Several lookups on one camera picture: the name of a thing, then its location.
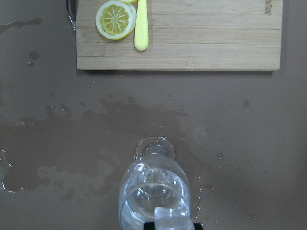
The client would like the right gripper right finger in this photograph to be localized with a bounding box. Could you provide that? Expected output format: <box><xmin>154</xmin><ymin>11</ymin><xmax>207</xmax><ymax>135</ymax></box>
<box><xmin>194</xmin><ymin>223</ymin><xmax>203</xmax><ymax>230</ymax></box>

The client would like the wine glass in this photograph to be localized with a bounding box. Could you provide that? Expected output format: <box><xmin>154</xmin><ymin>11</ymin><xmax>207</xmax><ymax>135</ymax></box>
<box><xmin>118</xmin><ymin>136</ymin><xmax>191</xmax><ymax>230</ymax></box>

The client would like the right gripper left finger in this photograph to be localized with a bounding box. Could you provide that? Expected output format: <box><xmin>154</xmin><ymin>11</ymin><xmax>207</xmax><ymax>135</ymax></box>
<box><xmin>143</xmin><ymin>222</ymin><xmax>155</xmax><ymax>230</ymax></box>

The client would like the yellow plastic knife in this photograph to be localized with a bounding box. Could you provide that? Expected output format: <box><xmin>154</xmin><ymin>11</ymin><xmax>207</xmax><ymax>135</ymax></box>
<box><xmin>134</xmin><ymin>0</ymin><xmax>149</xmax><ymax>51</ymax></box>

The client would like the lemon slice far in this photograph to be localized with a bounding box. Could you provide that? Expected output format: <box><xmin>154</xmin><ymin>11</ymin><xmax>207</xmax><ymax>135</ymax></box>
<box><xmin>95</xmin><ymin>0</ymin><xmax>137</xmax><ymax>40</ymax></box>

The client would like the lemon slice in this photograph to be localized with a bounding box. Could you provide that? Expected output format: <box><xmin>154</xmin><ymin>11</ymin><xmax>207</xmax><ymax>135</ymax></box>
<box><xmin>95</xmin><ymin>0</ymin><xmax>137</xmax><ymax>40</ymax></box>
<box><xmin>119</xmin><ymin>0</ymin><xmax>138</xmax><ymax>4</ymax></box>

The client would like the bamboo cutting board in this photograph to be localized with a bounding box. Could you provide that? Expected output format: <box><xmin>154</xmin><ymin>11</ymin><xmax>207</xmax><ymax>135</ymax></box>
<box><xmin>66</xmin><ymin>0</ymin><xmax>283</xmax><ymax>71</ymax></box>

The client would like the lemon slice middle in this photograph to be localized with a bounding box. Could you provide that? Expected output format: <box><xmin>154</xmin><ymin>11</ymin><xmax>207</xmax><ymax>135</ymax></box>
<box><xmin>119</xmin><ymin>0</ymin><xmax>138</xmax><ymax>4</ymax></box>

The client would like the clear ice cube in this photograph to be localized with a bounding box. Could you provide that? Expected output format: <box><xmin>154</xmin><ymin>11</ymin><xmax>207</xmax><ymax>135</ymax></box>
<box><xmin>154</xmin><ymin>207</ymin><xmax>195</xmax><ymax>230</ymax></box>

